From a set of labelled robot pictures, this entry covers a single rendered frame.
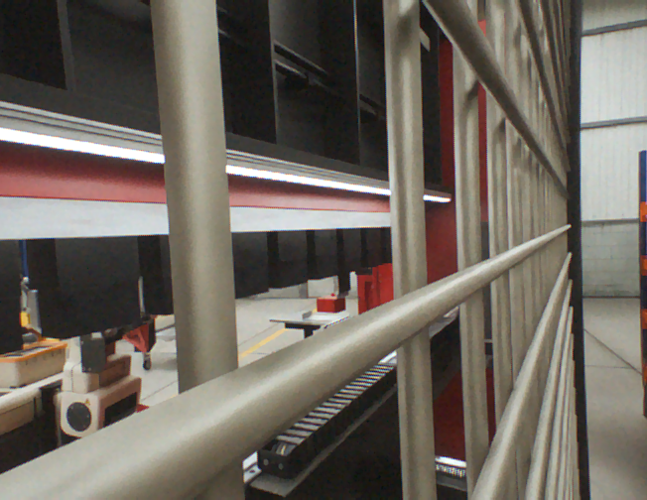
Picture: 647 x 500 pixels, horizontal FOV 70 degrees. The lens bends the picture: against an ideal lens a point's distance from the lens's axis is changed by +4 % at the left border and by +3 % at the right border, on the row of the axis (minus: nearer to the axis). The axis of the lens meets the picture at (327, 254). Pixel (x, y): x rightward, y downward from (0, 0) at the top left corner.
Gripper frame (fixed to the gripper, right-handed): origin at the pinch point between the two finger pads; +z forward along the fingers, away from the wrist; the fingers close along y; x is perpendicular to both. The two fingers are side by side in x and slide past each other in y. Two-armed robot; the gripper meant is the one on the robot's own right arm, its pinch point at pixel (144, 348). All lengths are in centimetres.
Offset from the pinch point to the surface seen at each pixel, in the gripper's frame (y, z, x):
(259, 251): -8, -6, -52
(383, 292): 132, 26, -47
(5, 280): -65, -12, -39
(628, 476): 146, 167, -109
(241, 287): -15.5, 0.4, -46.1
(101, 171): -49, -26, -50
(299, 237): 11, -7, -57
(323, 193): 26, -18, -67
